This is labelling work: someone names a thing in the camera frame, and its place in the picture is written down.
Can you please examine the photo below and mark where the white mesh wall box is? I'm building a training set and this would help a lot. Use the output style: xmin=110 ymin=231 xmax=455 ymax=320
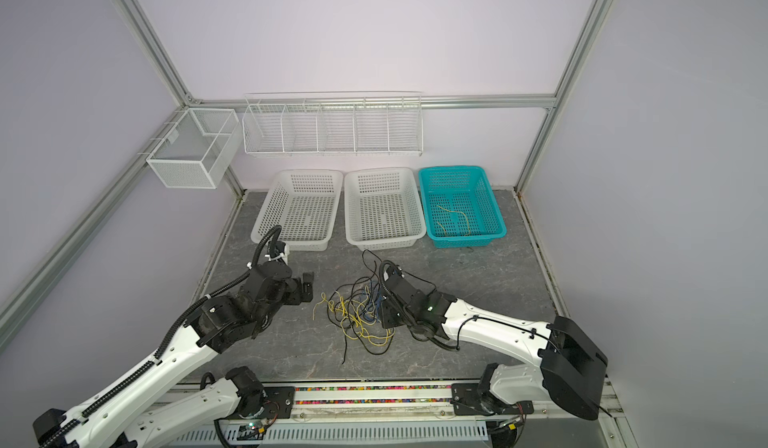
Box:
xmin=147 ymin=108 xmax=243 ymax=189

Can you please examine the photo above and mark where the middle white plastic basket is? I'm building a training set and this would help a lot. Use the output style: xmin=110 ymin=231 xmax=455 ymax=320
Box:
xmin=343 ymin=167 xmax=426 ymax=251

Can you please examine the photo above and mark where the teal plastic basket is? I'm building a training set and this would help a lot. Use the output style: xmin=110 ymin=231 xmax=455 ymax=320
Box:
xmin=418 ymin=165 xmax=507 ymax=248

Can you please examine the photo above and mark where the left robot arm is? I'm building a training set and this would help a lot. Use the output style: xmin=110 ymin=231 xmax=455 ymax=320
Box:
xmin=33 ymin=225 xmax=314 ymax=447

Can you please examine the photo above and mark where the short yellow cable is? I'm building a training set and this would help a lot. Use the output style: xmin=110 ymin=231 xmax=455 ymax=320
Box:
xmin=434 ymin=203 xmax=472 ymax=237

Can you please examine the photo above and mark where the blue cable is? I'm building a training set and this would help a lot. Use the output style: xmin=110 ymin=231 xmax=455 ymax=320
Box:
xmin=353 ymin=279 xmax=388 ymax=317

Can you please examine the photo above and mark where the white plastic basket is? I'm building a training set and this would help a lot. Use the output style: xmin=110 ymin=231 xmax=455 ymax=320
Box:
xmin=343 ymin=167 xmax=426 ymax=251
xmin=251 ymin=170 xmax=343 ymax=253

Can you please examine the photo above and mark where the black cable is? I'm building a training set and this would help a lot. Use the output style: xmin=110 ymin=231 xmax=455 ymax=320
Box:
xmin=326 ymin=248 xmax=439 ymax=366

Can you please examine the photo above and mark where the white wire wall rack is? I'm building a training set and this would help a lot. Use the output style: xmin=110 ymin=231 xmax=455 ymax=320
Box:
xmin=241 ymin=91 xmax=424 ymax=156

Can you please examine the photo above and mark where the left white plastic basket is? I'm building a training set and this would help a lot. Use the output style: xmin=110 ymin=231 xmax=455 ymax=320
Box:
xmin=251 ymin=170 xmax=343 ymax=253

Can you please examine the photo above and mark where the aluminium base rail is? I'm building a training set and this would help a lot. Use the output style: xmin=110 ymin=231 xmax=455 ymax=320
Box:
xmin=122 ymin=378 xmax=628 ymax=448

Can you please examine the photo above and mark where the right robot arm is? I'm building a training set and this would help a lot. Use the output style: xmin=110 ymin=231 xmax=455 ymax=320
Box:
xmin=378 ymin=260 xmax=608 ymax=421

